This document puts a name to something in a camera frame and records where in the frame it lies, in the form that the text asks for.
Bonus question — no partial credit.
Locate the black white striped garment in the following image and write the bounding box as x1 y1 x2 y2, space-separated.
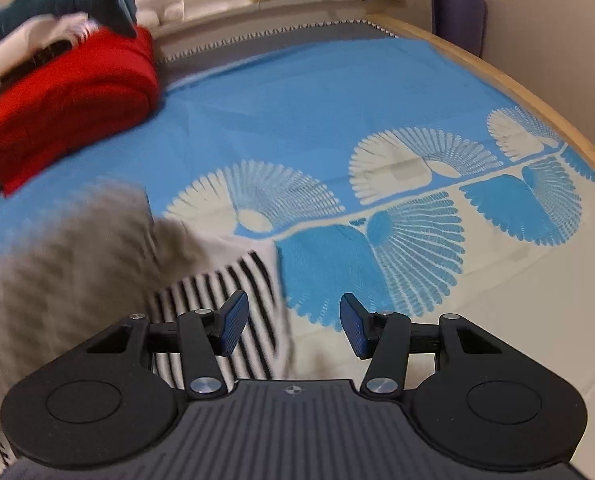
0 179 294 441

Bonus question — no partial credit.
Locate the white folded clothes pile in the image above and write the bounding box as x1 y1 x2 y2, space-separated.
0 13 99 96

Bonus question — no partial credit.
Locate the blue and cream patterned bedspread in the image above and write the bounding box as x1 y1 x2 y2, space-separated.
0 23 595 476

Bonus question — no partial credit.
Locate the red folded blanket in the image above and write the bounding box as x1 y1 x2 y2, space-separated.
0 27 160 196

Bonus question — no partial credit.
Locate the blue shark plush toy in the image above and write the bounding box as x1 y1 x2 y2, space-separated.
0 0 136 40

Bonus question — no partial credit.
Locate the white plush toy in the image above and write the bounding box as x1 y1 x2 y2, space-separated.
135 0 185 29

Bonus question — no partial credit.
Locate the wooden bed frame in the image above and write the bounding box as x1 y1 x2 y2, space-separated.
367 13 595 170

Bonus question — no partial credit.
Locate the purple box by wall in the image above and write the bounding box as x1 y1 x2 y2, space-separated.
431 0 487 58

